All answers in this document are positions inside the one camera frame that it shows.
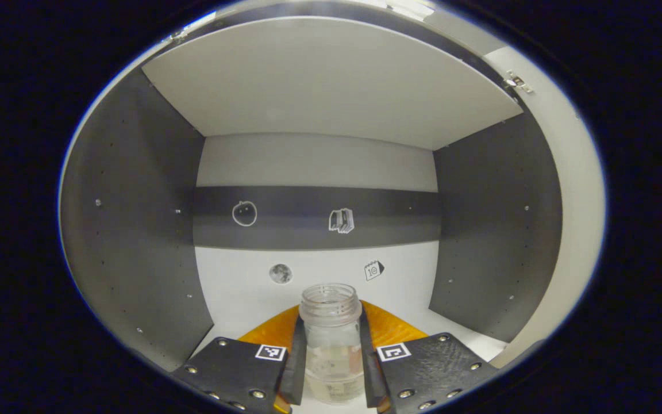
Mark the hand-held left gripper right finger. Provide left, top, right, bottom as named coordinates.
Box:
left=359, top=299, right=501, bottom=414

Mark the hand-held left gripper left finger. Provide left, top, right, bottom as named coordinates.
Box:
left=171, top=305, right=307, bottom=414

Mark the clear glass bottle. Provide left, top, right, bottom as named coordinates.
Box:
left=298, top=282, right=366, bottom=404

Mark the grey cabinet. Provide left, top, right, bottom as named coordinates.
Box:
left=58, top=3, right=564, bottom=414

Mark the grey cabinet door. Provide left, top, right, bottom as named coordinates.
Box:
left=483, top=46, right=607, bottom=369

